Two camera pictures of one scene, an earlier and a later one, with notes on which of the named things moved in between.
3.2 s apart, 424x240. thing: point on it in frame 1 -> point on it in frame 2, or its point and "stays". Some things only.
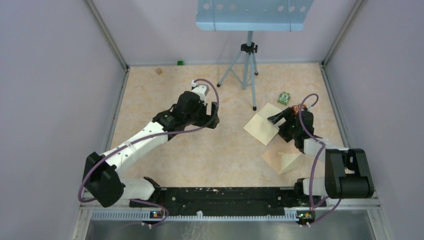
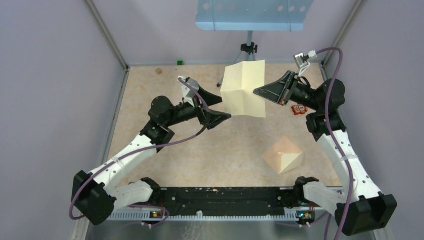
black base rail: x=230 y=200 stays
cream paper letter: x=261 y=129 -> x=239 y=81
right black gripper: x=288 y=113 -> x=276 y=91
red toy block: x=296 y=108 stays
